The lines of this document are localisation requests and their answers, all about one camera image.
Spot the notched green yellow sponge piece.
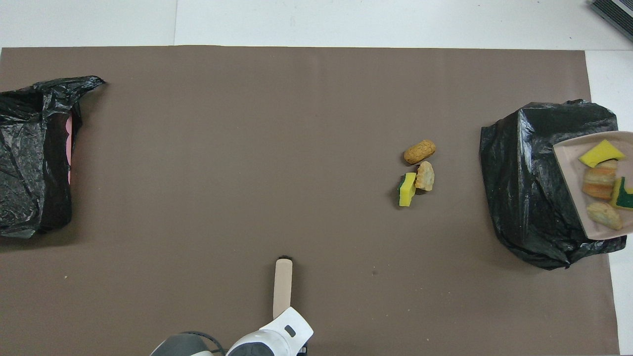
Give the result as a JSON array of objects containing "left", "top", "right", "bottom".
[{"left": 609, "top": 177, "right": 633, "bottom": 211}]

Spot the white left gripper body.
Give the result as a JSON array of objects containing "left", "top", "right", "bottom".
[{"left": 257, "top": 307, "right": 314, "bottom": 354}]

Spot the small yellow green sponge block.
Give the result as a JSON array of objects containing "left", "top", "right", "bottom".
[{"left": 397, "top": 172, "right": 417, "bottom": 208}]

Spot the brown cork-like roll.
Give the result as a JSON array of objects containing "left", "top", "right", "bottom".
[{"left": 404, "top": 139, "right": 437, "bottom": 165}]

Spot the beige plastic dustpan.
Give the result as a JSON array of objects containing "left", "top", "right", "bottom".
[{"left": 552, "top": 131, "right": 633, "bottom": 241}]

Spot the beige hand brush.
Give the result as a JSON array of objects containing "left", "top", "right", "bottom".
[{"left": 272, "top": 256, "right": 293, "bottom": 319}]

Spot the tan crumbly sponge piece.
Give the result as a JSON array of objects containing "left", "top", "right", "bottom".
[{"left": 414, "top": 161, "right": 436, "bottom": 192}]

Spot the grey ribbed device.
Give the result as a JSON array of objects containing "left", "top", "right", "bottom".
[{"left": 590, "top": 0, "right": 633, "bottom": 41}]

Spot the brown table mat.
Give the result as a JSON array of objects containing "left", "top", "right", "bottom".
[{"left": 0, "top": 45, "right": 620, "bottom": 356}]

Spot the pale orange sponge piece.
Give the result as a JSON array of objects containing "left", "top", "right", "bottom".
[{"left": 587, "top": 202, "right": 624, "bottom": 231}]

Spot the orange striped sponge piece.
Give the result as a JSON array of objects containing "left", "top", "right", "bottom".
[{"left": 582, "top": 160, "right": 620, "bottom": 200}]

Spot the black bag lined pink bin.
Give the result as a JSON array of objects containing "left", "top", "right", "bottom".
[{"left": 0, "top": 76, "right": 106, "bottom": 239}]

